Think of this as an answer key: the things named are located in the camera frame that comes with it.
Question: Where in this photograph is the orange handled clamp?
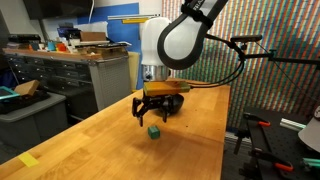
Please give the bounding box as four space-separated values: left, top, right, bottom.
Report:
243 113 271 127
249 147 295 173

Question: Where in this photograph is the yellow sticky note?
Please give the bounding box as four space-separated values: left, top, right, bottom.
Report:
18 152 39 167

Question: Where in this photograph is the teal tray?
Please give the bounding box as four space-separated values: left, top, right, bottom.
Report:
0 86 19 100

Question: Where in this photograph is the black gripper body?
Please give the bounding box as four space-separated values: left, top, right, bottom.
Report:
132 95 174 117

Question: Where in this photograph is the wooden block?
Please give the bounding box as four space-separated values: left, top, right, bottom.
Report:
14 80 40 96

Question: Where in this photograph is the cardboard box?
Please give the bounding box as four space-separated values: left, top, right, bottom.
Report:
80 31 106 41

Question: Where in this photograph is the blue foam board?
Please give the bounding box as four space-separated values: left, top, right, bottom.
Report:
77 2 148 90

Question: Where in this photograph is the yellow wrist camera box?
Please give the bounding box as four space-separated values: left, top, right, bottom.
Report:
143 81 191 96

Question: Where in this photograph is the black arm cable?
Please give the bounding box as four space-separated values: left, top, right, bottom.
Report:
189 33 246 89

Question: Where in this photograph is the grey storage bin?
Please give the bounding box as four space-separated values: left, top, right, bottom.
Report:
0 93 68 150

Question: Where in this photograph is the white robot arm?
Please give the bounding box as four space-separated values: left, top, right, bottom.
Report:
132 0 228 121

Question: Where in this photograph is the grey drawer cabinet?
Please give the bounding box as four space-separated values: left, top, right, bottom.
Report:
4 48 131 120

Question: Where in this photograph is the black bowl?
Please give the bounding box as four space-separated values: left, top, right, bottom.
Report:
155 94 184 115

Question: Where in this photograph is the green cube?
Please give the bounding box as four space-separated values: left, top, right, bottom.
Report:
148 126 160 139

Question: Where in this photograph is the black camera on stand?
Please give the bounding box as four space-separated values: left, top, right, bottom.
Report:
230 34 320 70

